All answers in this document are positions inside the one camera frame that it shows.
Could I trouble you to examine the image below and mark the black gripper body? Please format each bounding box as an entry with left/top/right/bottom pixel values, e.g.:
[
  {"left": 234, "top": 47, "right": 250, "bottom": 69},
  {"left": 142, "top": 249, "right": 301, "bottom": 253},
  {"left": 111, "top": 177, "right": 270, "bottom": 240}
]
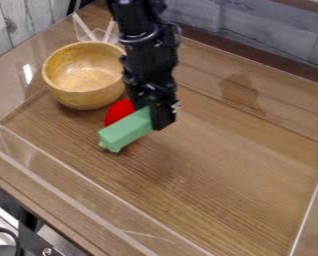
[{"left": 119, "top": 23, "right": 181, "bottom": 103}]

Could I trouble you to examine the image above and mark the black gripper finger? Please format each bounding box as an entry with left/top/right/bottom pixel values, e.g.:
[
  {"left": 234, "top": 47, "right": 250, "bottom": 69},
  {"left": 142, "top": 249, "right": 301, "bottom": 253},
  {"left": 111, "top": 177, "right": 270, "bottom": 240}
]
[
  {"left": 125, "top": 81, "right": 149, "bottom": 109},
  {"left": 149, "top": 96, "right": 181, "bottom": 131}
]

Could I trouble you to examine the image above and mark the green rectangular stick block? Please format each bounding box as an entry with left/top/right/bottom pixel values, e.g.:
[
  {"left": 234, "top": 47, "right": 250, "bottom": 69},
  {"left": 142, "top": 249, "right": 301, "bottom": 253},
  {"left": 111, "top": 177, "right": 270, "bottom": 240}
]
[{"left": 98, "top": 107, "right": 153, "bottom": 153}]

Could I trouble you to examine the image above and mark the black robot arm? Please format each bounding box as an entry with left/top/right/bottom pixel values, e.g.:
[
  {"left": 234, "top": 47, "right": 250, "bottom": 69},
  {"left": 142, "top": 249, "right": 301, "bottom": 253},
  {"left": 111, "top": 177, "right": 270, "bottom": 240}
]
[{"left": 107, "top": 0, "right": 181, "bottom": 130}]

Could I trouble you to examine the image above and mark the brown wooden bowl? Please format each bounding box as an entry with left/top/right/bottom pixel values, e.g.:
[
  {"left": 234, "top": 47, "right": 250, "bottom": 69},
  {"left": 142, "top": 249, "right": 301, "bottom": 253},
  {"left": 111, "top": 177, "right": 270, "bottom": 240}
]
[{"left": 42, "top": 41, "right": 126, "bottom": 110}]

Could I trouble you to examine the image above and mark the red plush strawberry toy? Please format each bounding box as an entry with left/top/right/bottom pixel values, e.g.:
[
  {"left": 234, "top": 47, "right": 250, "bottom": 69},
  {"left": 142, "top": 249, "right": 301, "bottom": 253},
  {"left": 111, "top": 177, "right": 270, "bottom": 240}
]
[{"left": 105, "top": 99, "right": 135, "bottom": 127}]

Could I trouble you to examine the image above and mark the black clamp under table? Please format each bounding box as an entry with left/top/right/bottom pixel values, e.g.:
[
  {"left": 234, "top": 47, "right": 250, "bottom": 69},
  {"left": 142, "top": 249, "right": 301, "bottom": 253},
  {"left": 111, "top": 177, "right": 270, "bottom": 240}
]
[{"left": 19, "top": 212, "right": 66, "bottom": 256}]

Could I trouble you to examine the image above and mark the black cable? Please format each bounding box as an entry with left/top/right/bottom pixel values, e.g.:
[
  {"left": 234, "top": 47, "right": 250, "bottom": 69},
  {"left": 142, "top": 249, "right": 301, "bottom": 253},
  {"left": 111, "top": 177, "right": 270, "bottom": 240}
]
[{"left": 0, "top": 227, "right": 23, "bottom": 256}]

